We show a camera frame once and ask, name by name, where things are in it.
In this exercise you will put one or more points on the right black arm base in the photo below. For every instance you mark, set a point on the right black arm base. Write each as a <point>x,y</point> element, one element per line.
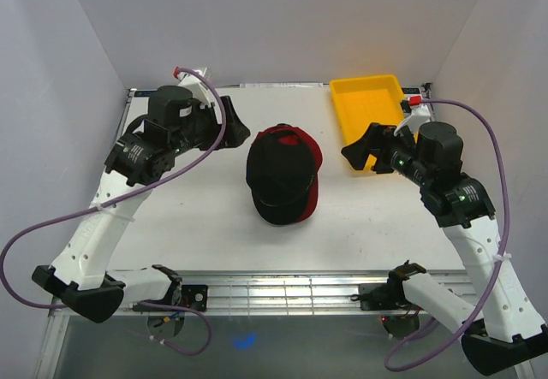
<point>405,296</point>

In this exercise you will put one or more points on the red baseball cap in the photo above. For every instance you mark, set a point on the red baseball cap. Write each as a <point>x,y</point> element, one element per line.
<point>310,156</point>

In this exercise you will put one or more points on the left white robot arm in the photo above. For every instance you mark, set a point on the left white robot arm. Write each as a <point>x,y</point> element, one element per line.
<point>132,167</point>

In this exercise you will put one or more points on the black cap gold logo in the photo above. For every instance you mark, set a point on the black cap gold logo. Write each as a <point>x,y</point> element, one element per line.
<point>278,182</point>

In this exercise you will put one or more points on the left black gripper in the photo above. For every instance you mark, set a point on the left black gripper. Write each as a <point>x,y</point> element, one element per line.
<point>235,132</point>

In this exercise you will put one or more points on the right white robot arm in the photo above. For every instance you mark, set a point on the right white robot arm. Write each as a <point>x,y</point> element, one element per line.
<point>507,330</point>

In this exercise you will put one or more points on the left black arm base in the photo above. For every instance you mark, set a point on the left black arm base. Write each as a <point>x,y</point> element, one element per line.
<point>193,296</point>

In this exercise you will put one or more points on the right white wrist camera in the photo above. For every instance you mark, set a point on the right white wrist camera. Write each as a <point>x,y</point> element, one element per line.
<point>417,114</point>

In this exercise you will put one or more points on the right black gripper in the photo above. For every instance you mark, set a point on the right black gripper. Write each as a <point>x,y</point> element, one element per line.
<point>378,136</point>

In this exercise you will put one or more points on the yellow plastic tray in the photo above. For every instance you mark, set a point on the yellow plastic tray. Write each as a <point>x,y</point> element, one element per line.
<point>361,100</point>

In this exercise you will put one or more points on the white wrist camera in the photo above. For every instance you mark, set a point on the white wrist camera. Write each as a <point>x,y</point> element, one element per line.
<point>417,114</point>
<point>194,85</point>

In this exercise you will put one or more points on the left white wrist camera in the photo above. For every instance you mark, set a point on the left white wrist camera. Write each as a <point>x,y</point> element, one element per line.
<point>194,85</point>

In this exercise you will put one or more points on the aluminium frame rail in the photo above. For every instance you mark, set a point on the aluminium frame rail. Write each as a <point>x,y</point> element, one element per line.
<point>230,294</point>

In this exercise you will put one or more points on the blue label sticker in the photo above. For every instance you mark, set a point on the blue label sticker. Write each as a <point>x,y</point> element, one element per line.
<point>143,93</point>

